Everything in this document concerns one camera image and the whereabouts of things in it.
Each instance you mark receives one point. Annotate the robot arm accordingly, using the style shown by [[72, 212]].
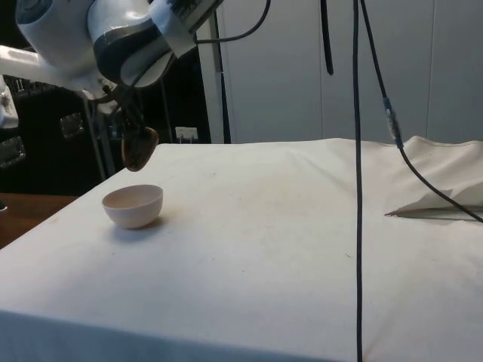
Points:
[[56, 34]]

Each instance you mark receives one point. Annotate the pale locker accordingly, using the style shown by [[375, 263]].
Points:
[[456, 75], [283, 94]]

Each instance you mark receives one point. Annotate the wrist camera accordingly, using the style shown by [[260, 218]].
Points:
[[185, 26]]

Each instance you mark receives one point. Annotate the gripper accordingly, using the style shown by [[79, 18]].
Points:
[[113, 49]]

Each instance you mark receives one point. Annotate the white metal frame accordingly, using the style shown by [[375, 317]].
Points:
[[22, 64]]

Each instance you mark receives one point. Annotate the brown cup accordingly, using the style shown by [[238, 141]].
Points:
[[148, 147]]

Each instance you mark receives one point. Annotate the black cabinet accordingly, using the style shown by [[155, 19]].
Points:
[[45, 158]]

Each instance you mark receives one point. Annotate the white bowl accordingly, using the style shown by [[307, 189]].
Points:
[[134, 211]]

